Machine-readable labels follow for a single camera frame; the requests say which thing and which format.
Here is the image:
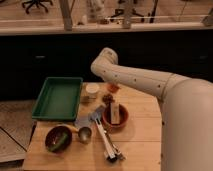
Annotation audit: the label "green cucumber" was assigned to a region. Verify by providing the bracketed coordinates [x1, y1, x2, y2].
[48, 133, 68, 152]

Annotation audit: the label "dark brown bowl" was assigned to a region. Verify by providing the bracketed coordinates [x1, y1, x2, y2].
[45, 126, 72, 153]

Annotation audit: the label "green plastic tray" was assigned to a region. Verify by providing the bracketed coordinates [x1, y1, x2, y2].
[32, 77, 83, 121]

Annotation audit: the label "brown pinecone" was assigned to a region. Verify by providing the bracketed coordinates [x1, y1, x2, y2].
[102, 94, 114, 104]

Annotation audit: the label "metal tongs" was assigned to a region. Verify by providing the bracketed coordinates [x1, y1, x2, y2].
[99, 127, 125, 163]

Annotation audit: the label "white paper cup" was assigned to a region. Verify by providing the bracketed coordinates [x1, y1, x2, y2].
[86, 83, 100, 99]

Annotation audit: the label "black office chair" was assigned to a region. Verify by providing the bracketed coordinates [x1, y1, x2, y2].
[21, 0, 53, 14]

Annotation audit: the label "red orange apple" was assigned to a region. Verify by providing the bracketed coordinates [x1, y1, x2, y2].
[107, 84, 119, 93]

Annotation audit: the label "black chair base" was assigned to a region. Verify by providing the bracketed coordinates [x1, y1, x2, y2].
[110, 0, 144, 25]

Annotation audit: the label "small metal cup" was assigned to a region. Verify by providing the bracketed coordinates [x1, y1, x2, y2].
[78, 127, 92, 144]

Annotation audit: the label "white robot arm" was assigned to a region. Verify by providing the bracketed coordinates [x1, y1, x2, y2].
[91, 48, 213, 171]

